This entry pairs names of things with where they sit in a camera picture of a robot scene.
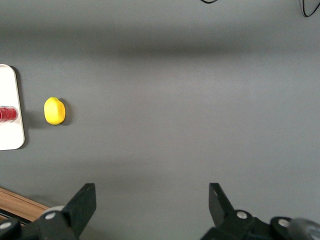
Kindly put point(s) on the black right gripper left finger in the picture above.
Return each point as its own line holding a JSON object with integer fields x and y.
{"x": 81, "y": 207}

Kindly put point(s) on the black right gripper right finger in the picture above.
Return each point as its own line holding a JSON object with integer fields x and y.
{"x": 220, "y": 212}

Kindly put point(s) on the white rectangular tray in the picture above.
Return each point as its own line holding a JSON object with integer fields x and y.
{"x": 10, "y": 85}

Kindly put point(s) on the wooden two-drawer cabinet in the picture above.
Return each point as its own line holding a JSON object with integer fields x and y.
{"x": 17, "y": 203}

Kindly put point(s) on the yellow lemon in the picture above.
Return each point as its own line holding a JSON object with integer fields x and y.
{"x": 54, "y": 111}

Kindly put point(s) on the red plastic bottle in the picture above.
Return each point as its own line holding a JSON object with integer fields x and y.
{"x": 8, "y": 114}

